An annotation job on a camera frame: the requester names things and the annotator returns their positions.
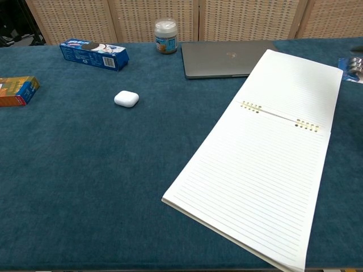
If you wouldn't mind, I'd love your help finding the beige paper folder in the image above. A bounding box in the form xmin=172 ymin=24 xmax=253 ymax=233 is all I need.
xmin=161 ymin=49 xmax=344 ymax=272

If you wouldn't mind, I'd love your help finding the white earbuds case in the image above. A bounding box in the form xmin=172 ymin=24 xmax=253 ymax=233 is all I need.
xmin=113 ymin=90 xmax=140 ymax=109

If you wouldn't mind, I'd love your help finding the grey closed laptop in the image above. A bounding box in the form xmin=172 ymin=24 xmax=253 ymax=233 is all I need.
xmin=180 ymin=39 xmax=280 ymax=80

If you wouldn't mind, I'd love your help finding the white-lidded jar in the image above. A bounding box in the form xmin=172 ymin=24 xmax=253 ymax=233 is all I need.
xmin=154 ymin=18 xmax=178 ymax=55

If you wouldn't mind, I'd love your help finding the teal table mat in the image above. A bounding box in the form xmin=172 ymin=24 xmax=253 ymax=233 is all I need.
xmin=0 ymin=37 xmax=363 ymax=271

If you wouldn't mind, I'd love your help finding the wooden rattan folding screen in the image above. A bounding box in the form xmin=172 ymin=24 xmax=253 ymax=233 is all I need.
xmin=24 ymin=0 xmax=363 ymax=46

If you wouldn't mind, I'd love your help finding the blue cookie box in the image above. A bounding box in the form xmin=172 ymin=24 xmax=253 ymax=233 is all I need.
xmin=59 ymin=39 xmax=130 ymax=73

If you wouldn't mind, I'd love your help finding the orange snack box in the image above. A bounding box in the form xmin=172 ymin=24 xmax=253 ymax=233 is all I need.
xmin=0 ymin=75 xmax=41 ymax=108

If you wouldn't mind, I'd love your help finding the battery blister pack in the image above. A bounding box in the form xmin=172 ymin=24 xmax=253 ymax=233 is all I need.
xmin=337 ymin=56 xmax=363 ymax=84

